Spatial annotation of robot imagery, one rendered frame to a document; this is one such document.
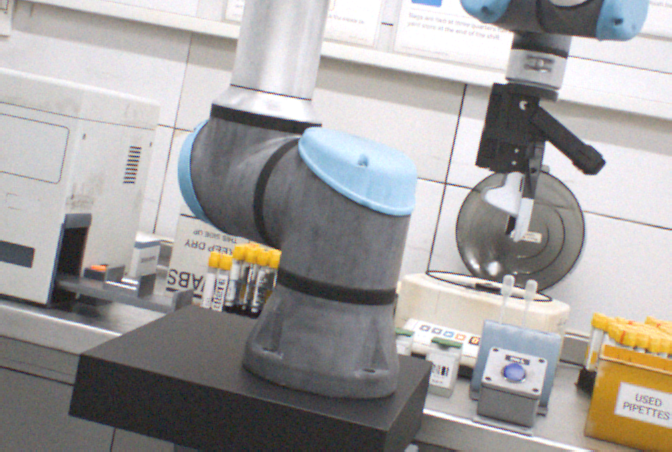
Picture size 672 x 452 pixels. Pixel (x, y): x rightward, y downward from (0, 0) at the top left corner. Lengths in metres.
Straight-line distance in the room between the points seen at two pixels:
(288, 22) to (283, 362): 0.33
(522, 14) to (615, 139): 0.68
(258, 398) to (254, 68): 0.33
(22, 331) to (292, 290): 0.55
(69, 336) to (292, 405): 0.55
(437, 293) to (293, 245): 0.66
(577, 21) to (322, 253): 0.46
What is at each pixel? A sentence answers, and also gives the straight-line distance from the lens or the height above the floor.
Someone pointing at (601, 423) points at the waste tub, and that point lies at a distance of 1.45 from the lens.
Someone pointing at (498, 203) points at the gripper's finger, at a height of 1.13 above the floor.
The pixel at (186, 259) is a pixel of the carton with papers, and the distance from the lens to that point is 1.79.
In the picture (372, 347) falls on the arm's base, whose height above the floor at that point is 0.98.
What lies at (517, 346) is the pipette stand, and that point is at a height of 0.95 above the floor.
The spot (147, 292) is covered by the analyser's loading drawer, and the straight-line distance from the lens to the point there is 1.55.
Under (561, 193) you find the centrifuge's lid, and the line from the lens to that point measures 1.96.
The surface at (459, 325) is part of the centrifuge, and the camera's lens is 1.69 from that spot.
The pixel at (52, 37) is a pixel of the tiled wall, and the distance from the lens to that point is 2.28.
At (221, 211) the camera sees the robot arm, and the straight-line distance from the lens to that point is 1.15.
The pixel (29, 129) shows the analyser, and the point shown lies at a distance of 1.56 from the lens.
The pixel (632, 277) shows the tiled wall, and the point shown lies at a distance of 2.04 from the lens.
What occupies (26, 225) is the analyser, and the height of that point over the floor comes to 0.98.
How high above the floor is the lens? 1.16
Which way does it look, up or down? 3 degrees down
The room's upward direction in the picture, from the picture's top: 11 degrees clockwise
